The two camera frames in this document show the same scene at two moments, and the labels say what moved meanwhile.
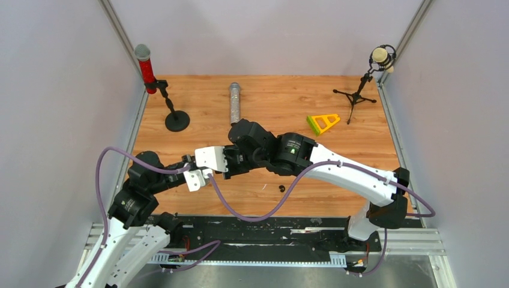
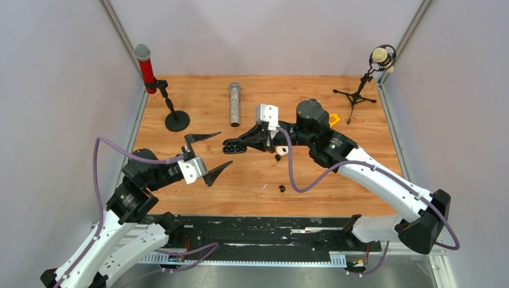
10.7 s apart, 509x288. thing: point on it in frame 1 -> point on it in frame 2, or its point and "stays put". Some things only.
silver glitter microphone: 234,102 stays put
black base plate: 230,236 stays put
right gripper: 228,174 -> 265,142
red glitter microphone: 143,53 stays put
